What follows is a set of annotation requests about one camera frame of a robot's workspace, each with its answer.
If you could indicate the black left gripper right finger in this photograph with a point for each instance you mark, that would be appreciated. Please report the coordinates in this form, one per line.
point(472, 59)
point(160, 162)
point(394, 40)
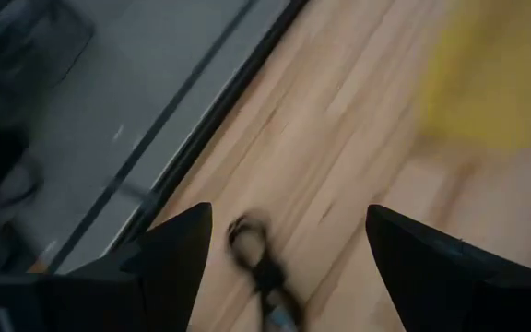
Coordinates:
point(454, 286)

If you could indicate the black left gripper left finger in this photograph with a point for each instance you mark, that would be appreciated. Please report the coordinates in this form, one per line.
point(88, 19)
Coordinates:
point(109, 295)

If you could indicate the yellow plastic bin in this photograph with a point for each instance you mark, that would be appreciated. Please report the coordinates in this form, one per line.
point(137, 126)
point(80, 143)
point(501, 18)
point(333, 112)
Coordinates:
point(491, 74)

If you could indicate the black table frame rail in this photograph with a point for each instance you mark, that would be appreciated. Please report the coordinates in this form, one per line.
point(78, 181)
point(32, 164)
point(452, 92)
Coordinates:
point(210, 124)

